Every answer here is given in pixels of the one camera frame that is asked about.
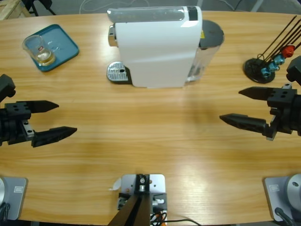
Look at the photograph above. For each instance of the white capsule coffee machine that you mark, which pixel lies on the white capsule coffee machine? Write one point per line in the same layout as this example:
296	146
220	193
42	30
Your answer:
152	51

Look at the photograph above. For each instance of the blue coffee capsule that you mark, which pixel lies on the blue coffee capsule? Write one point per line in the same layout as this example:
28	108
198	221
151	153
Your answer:
273	66
264	71
279	58

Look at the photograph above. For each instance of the clear drinking glass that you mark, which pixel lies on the clear drinking glass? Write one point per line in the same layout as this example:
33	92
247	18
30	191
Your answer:
41	53

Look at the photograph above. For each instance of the red coffee capsule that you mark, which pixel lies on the red coffee capsule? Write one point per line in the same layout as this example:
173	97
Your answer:
288	51

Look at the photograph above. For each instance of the black chair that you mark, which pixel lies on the black chair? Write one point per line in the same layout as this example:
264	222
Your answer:
41	2

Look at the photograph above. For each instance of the light wooden crate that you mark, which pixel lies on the light wooden crate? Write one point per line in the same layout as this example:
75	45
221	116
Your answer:
9	9

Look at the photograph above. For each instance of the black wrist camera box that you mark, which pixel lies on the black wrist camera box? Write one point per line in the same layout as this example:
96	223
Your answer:
5	86
295	70

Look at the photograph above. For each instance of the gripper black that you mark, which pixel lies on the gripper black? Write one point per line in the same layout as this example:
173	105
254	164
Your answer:
14	129
287	115

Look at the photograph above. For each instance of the teal square tray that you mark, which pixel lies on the teal square tray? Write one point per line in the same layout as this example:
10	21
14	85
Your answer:
63	44

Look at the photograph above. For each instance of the black capsule holder with rods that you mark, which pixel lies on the black capsule holder with rods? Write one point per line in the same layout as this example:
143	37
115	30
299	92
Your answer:
252	68

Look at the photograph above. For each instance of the grey metal frame leg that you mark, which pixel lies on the grey metal frame leg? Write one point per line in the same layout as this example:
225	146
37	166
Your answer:
257	4

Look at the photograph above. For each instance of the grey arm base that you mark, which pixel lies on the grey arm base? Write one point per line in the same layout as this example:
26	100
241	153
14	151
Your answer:
16	195
277	195

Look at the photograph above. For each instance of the white paper tag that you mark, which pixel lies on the white paper tag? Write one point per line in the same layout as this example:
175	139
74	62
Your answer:
116	184

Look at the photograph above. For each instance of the white block with dark post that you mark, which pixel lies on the white block with dark post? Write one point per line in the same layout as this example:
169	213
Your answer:
141	186

